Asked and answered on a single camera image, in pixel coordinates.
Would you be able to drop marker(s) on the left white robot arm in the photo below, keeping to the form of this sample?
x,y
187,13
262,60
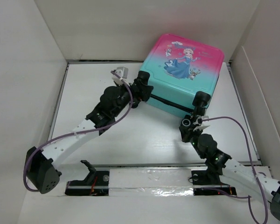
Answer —
x,y
40,172

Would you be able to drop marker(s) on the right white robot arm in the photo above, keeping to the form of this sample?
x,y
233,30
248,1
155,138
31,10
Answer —
x,y
258,186

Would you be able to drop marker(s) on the aluminium rail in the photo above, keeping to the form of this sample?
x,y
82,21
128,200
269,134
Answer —
x,y
198,165

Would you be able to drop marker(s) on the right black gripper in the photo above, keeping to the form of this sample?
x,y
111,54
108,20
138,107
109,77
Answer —
x,y
186,131

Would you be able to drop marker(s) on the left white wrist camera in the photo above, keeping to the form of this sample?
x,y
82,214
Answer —
x,y
119,74

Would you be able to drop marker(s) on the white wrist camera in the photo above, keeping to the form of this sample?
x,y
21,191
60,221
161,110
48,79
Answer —
x,y
198,123
119,74

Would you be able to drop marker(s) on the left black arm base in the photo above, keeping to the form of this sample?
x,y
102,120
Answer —
x,y
96,183

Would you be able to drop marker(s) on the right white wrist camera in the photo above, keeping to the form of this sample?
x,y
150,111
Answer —
x,y
198,123

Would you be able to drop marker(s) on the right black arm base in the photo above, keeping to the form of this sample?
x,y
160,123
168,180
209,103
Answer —
x,y
207,183

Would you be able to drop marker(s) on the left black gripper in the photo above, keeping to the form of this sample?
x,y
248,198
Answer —
x,y
143,91

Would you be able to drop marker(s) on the pink and teal kids suitcase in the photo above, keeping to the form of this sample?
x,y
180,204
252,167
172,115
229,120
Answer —
x,y
183,73

